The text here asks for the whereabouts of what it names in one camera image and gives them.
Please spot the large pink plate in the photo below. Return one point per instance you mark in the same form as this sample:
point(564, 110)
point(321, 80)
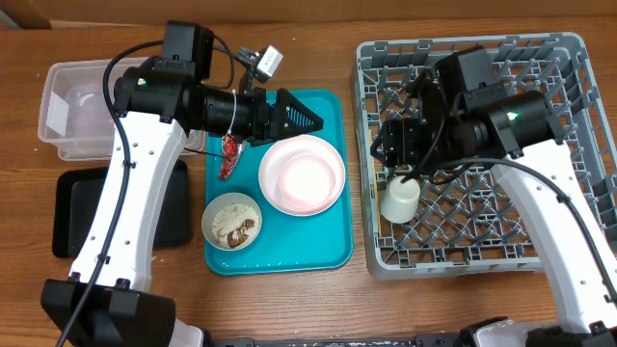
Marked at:
point(270, 178)

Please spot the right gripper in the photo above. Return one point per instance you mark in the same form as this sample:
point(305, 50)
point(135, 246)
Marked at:
point(399, 136)

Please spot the grey bowl with food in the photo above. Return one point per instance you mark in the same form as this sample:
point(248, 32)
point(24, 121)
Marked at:
point(231, 222)

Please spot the red foil wrapper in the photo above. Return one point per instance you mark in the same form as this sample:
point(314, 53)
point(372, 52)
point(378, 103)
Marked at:
point(231, 152)

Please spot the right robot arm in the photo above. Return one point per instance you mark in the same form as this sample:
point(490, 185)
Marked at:
point(466, 118)

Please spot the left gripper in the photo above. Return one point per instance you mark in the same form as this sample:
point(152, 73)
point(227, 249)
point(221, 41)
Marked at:
point(292, 127)

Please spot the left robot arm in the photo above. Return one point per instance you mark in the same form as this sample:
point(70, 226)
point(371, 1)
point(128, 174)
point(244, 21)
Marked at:
point(106, 298)

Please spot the black plastic tray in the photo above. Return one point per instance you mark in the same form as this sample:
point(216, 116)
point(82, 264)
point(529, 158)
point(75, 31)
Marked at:
point(77, 197)

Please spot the clear plastic storage bin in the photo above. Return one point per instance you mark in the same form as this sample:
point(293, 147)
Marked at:
point(73, 114)

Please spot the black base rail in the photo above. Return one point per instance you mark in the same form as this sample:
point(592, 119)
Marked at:
point(420, 340)

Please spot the white paper cup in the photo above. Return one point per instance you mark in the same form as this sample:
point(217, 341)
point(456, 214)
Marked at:
point(398, 203)

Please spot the pink bowl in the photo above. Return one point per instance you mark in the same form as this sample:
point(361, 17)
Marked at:
point(306, 180)

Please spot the teal serving tray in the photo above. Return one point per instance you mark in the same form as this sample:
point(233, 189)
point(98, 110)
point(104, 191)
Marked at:
point(287, 241)

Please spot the grey dishwasher rack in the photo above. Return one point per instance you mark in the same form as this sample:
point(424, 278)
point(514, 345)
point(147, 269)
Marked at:
point(469, 225)

